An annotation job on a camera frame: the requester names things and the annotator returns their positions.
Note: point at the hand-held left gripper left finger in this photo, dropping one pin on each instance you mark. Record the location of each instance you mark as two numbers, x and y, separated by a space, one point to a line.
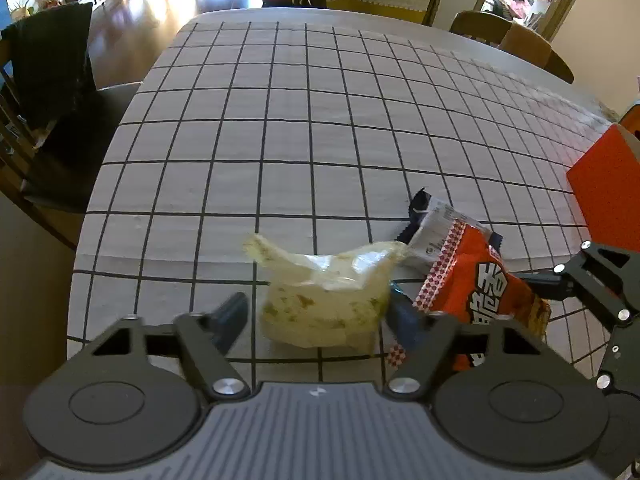
230 312

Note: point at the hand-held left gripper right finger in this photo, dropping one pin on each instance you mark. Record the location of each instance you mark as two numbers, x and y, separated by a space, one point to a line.
402 317

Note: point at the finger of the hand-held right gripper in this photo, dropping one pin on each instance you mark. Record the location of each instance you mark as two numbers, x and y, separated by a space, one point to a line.
595 280

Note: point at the cream patterned snack packet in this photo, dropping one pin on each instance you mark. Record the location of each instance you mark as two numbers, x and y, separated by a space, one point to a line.
325 305

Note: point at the red snack packet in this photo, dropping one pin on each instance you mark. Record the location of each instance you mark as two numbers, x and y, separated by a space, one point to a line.
480 285

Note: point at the orange cardboard box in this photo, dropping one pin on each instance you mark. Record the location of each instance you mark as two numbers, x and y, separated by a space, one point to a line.
610 185

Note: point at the black and white snack packet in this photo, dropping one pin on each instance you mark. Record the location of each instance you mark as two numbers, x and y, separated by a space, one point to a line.
435 225

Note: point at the orange chair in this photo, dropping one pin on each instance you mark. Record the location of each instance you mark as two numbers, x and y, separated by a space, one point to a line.
631 120

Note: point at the checked tablecloth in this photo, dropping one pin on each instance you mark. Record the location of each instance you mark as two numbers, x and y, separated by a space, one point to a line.
300 135

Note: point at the dark wooden chair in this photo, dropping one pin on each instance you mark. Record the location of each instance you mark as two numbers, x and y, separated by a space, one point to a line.
477 25
65 160

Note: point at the tan wooden chair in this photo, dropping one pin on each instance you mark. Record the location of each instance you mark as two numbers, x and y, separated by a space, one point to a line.
535 47

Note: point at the black garment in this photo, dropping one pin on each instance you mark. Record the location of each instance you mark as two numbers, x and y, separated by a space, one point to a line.
50 60

